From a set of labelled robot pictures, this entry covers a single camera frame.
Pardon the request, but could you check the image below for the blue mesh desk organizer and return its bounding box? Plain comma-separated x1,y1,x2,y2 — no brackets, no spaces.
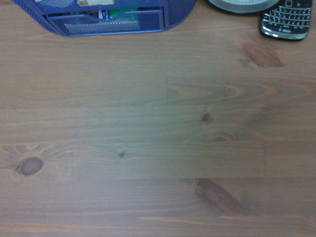
12,0,197,38

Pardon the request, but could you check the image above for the black keypad mobile phone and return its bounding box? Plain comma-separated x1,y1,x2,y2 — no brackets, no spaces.
260,0,313,41

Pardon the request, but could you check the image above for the green packet in organizer drawer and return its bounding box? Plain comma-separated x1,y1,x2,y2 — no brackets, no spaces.
108,7,139,21

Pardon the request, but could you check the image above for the black twin-bell alarm clock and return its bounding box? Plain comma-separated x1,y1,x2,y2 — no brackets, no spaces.
205,0,281,14

